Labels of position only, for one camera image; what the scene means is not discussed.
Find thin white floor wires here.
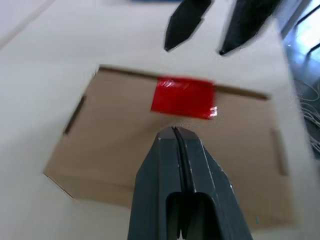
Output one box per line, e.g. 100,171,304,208
294,82,320,153

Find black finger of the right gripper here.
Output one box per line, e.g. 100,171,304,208
218,0,278,56
164,0,213,53

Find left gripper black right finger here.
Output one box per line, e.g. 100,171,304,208
174,127,254,240

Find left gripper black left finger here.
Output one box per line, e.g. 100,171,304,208
127,126,187,240

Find red shiny packet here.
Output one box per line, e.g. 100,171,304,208
150,74,218,121

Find brown cardboard box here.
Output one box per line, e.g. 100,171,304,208
42,64,296,233

